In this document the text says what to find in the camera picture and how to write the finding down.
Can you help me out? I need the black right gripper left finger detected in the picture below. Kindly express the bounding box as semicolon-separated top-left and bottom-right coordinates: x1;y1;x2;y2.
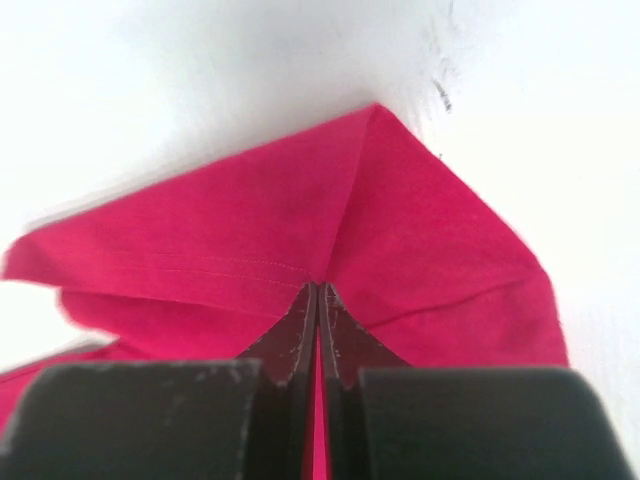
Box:
1;284;318;479

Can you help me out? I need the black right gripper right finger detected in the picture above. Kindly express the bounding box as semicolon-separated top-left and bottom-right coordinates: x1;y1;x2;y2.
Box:
318;284;631;479

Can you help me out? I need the magenta pink t shirt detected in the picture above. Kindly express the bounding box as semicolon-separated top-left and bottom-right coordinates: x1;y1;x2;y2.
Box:
1;105;568;479

